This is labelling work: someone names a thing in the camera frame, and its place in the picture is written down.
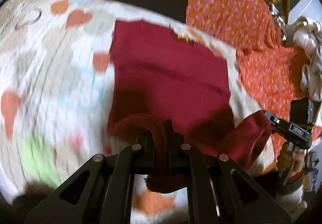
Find dark red garment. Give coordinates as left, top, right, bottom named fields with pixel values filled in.
left=107, top=21, right=272, bottom=193

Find right forearm white sleeve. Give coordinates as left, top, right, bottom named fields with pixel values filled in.
left=275, top=170, right=307, bottom=223

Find right hand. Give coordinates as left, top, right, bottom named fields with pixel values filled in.
left=276, top=142, right=304, bottom=178

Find white bundled cloth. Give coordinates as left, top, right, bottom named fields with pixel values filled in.
left=269, top=4, right=321, bottom=102

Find beige garment label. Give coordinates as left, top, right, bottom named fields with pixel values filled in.
left=177, top=32, right=189, bottom=42

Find orange floral fabric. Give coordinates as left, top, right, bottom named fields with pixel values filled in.
left=186, top=0, right=309, bottom=120

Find quilted heart pattern bedspread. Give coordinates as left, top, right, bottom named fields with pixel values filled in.
left=0, top=0, right=277, bottom=224

